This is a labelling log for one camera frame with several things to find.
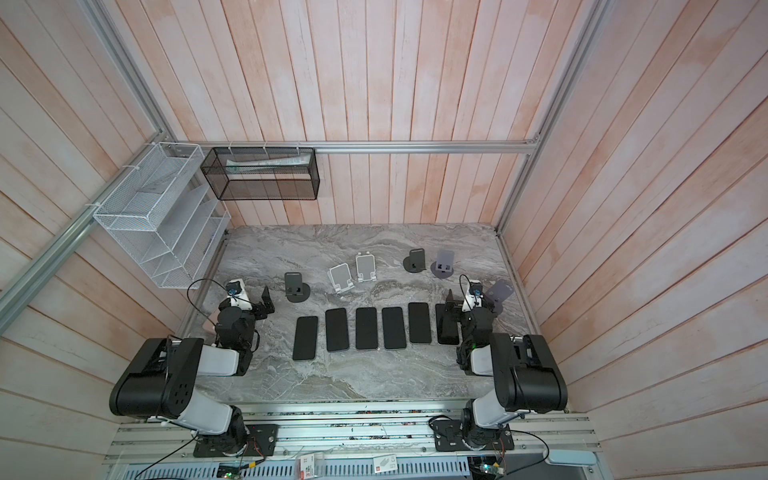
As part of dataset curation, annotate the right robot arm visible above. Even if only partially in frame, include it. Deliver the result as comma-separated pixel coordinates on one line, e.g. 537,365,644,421
437,275,568,449

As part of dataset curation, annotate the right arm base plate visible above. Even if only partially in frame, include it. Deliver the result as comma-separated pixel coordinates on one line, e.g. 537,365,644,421
427,415,515,452

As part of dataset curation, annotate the phone with purple case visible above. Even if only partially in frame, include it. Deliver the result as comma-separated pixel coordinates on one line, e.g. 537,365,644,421
355,307,378,350

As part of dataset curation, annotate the far-left phone stand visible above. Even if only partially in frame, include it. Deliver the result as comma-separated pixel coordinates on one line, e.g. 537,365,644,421
284,272,311,303

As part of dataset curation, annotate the phone with green case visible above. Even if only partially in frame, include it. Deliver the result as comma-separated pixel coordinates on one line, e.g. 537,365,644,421
382,307,407,350

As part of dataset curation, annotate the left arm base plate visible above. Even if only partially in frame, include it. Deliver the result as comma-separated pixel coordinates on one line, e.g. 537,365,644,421
193,423,279,458

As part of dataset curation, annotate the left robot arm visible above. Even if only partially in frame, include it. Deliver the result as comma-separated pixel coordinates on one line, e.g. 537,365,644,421
109,279,275,456

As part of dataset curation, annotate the black wire mesh basket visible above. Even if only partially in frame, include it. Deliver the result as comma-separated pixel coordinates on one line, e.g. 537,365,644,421
201,146,321,201

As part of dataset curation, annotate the pink phone case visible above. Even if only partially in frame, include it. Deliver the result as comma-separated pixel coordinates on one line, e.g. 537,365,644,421
202,315,217,334

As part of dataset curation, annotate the white stand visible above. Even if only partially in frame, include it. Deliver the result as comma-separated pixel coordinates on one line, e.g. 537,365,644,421
355,252,377,282
328,263,355,294

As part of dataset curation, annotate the aluminium rail frame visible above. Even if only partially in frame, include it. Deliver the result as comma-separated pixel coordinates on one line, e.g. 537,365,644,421
104,399,611,479

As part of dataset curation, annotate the white wire mesh shelf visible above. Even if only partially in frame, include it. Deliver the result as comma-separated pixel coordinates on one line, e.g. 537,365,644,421
94,143,231,290

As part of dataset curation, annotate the grey far-right phone stand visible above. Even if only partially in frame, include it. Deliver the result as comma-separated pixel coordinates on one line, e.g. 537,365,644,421
430,249,455,279

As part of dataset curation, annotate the dark grey phone stand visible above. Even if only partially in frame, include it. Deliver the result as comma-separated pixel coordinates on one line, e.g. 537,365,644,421
402,248,426,273

